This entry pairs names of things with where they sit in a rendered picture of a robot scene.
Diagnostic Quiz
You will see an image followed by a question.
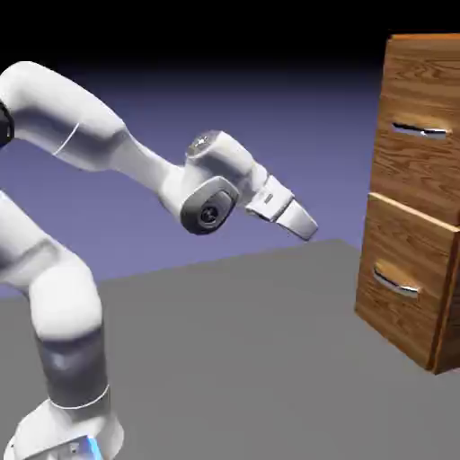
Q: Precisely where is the long silver drawer handle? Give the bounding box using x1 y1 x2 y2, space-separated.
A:
391 122 451 140

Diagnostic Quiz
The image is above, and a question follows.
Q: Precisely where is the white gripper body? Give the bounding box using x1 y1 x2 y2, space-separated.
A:
275 199 320 241

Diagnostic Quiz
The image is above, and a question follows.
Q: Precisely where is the protruding wooden drawer front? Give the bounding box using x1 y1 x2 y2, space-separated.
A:
354 192 460 371

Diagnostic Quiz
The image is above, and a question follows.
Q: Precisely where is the short silver drawer handle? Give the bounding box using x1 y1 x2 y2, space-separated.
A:
372 267 420 298

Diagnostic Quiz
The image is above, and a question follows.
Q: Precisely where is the wooden cabinet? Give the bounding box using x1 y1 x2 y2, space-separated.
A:
354 32 460 376

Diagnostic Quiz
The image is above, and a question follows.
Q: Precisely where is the plain wooden drawer front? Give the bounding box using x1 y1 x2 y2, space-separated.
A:
369 34 460 227

